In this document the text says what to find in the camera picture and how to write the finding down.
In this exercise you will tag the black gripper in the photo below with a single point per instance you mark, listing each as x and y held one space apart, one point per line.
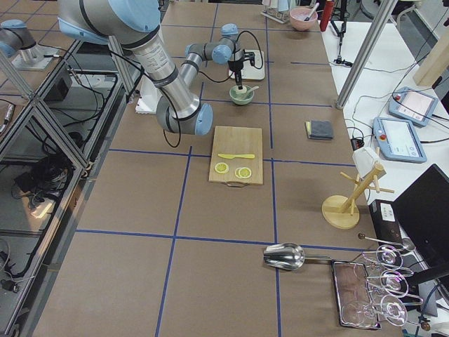
234 65

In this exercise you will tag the white ceramic spoon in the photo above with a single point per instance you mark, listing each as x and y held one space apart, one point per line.
250 90

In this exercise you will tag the white steamed bun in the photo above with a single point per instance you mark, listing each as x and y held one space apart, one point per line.
239 93

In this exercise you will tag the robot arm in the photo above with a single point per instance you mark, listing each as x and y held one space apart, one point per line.
18 43
136 25

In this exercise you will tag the mint green bowl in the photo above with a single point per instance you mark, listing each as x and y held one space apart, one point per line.
241 101

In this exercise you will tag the pink bowl with ice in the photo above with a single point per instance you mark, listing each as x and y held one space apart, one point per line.
301 18

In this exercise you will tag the steel tube in bowl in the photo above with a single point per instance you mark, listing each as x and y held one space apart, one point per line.
311 12

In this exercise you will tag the cream bear serving tray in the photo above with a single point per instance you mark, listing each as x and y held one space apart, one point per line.
255 73

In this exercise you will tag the bamboo cutting board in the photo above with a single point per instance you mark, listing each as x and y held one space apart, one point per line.
237 140

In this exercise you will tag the yellow plastic knife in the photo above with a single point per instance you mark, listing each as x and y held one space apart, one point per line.
236 156

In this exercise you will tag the upper lemon slice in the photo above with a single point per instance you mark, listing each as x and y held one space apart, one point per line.
221 168

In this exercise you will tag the lemon slice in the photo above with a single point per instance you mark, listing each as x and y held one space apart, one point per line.
243 172
221 168

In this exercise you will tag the grey folded cloth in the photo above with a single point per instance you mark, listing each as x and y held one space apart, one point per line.
319 130

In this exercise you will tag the lower lemon slice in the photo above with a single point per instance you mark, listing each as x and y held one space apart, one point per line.
243 172

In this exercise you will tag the red cylinder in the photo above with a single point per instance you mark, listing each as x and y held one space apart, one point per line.
326 14

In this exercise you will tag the black tripod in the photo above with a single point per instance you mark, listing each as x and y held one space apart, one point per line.
340 32

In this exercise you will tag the wooden mug tree stand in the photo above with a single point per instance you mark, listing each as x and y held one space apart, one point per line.
341 211

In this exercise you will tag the near blue teach pendant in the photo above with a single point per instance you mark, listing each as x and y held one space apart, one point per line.
398 140

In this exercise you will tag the blue teach pendant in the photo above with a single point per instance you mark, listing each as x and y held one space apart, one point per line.
398 140
412 105

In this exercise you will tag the far blue teach pendant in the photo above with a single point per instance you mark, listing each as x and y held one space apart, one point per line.
412 105

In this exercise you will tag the steel scoop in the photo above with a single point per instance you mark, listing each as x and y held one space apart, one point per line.
290 256

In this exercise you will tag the clear wine glass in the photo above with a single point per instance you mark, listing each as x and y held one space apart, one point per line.
393 283
384 258
364 315

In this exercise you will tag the wire rack of cups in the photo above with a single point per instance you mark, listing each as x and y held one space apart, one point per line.
276 10

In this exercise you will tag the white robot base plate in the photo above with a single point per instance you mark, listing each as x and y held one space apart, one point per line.
149 97

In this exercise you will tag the aluminium frame post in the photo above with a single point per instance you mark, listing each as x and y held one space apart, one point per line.
373 34

